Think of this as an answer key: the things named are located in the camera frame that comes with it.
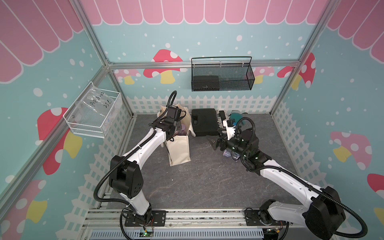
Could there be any purple hourglass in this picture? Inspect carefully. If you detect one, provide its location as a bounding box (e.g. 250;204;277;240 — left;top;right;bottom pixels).
223;150;240;161

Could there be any cream canvas tote bag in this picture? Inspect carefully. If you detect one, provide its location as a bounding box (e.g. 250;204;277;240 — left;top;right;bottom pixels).
155;104;196;167

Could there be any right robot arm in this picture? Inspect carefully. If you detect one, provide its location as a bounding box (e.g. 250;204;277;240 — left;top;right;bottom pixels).
209;117;368;240

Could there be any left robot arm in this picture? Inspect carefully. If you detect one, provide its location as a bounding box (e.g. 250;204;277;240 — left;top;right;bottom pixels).
93;91;186;226

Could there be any plastic bag in bin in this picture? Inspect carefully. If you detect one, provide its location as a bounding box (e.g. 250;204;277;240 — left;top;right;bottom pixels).
75;87;123;134

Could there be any black plastic case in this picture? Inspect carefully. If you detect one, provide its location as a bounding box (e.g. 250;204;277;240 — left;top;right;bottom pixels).
191;109;219;137

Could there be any black bit holder strip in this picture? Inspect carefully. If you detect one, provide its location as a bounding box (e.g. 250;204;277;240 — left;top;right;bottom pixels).
218;110;228;128

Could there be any green rubber glove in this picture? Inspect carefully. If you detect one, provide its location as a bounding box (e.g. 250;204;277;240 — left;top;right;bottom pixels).
229;111;244;125

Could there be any black box in basket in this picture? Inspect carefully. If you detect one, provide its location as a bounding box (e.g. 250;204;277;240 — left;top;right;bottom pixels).
192;76;220;92

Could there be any black wire mesh basket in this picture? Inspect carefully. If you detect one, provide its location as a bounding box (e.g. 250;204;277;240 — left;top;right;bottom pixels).
191;56;255;91

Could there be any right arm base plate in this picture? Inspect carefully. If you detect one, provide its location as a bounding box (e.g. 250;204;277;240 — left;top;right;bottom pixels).
244;208;287;228

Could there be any clear plastic wall bin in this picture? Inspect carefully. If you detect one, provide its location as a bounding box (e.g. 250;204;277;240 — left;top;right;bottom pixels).
63;82;123;139

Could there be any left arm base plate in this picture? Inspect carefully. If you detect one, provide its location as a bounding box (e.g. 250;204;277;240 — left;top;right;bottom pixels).
123;211;167;227

